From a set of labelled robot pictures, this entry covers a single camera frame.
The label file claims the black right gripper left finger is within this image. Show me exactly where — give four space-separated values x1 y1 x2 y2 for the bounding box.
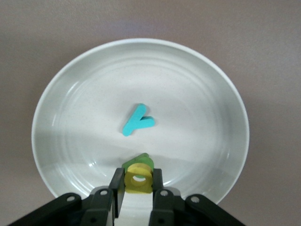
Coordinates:
9 167 126 226

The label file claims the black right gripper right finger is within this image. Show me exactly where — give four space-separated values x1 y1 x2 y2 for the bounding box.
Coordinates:
148 168 247 226

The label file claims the yellow foam letter a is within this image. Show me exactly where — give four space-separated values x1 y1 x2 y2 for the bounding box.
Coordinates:
124 163 153 195

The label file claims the green foam letter p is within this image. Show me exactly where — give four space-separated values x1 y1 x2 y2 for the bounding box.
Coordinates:
122 153 154 171

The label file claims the teal foam letter y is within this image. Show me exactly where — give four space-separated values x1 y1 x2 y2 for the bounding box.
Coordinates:
122 103 155 137

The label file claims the beige brown plate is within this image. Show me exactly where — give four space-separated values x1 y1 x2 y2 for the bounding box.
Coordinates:
31 38 250 208

